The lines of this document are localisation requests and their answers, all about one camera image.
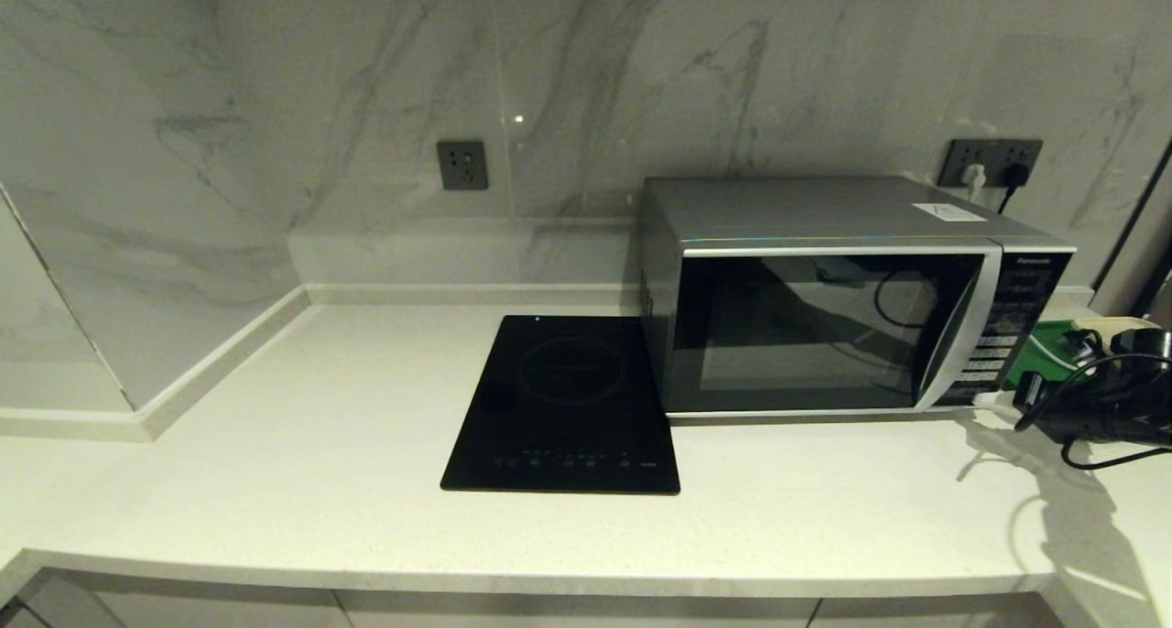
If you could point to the grey angled cabinet panel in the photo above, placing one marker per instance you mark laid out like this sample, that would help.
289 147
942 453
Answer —
55 610
1030 614

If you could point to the white paper label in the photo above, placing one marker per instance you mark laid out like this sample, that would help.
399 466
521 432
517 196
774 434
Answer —
949 211

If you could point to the grey single wall socket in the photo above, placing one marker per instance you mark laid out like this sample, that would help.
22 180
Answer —
462 165

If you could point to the white power plug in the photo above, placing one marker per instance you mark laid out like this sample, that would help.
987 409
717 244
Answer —
974 180

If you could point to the grey cabinet door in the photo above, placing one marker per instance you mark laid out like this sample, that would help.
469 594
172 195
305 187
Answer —
916 614
229 610

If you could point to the silver Panasonic microwave oven body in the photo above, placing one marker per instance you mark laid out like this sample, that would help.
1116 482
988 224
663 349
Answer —
806 207

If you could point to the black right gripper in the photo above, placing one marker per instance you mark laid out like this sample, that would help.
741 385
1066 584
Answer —
1108 417

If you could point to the grey double wall socket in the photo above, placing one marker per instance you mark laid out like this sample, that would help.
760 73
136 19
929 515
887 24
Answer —
961 153

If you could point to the beige power strip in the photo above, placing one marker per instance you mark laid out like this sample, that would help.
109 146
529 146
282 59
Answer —
1112 324

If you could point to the microwave door with dark glass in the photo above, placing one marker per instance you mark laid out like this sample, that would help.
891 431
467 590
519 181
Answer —
806 335

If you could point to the green plastic tray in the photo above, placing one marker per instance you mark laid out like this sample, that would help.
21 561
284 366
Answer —
1044 349

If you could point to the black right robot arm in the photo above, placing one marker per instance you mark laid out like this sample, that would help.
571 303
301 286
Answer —
1140 353

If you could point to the black induction cooktop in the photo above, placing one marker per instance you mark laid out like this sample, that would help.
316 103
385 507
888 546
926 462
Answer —
563 408

